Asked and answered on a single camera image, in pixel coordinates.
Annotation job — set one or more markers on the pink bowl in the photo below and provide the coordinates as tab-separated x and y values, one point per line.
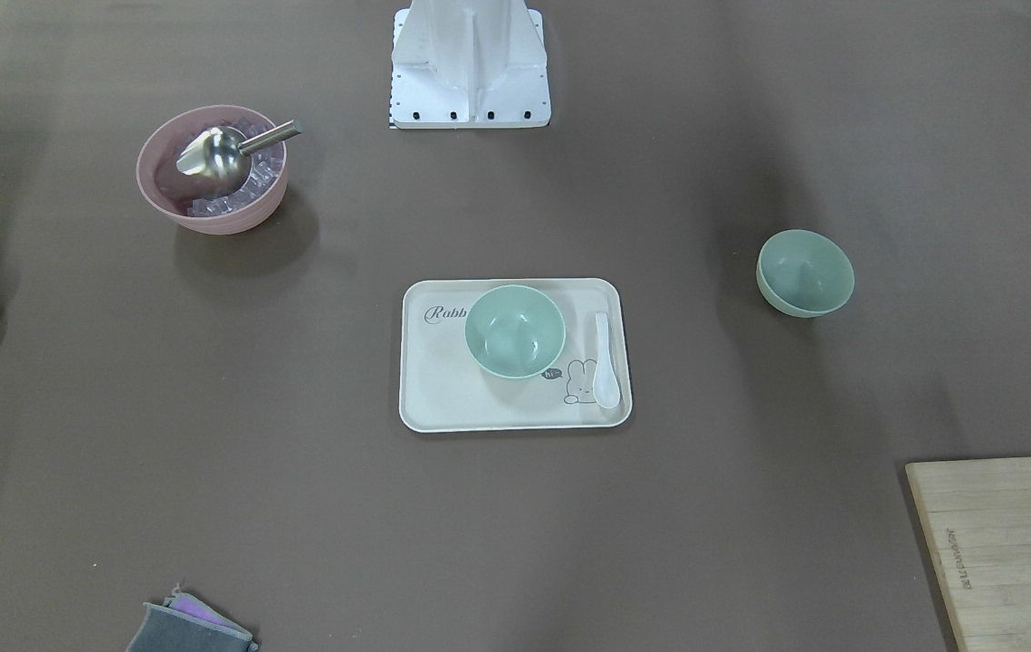
165	143

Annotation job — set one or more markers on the purple cloth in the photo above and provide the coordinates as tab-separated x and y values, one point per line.
185	601

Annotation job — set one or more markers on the clear ice cubes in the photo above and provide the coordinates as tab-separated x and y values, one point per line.
212	199

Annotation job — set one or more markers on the white ceramic spoon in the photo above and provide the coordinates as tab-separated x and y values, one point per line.
606	385

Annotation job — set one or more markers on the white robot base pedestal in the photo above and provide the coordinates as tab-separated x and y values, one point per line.
469	65

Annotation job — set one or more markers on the grey folded cloth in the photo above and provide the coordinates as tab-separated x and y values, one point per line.
166	629

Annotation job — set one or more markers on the cream rabbit tray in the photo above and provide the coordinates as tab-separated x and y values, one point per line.
443	389

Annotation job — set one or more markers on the green bowl robot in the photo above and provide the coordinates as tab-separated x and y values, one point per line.
804	274

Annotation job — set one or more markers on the wooden cutting board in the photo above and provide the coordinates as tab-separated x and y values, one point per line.
975	516

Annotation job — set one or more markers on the metal ice scoop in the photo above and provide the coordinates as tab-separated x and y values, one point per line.
223	154

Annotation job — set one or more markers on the green bowl on tray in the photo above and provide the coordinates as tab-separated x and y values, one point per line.
514	331

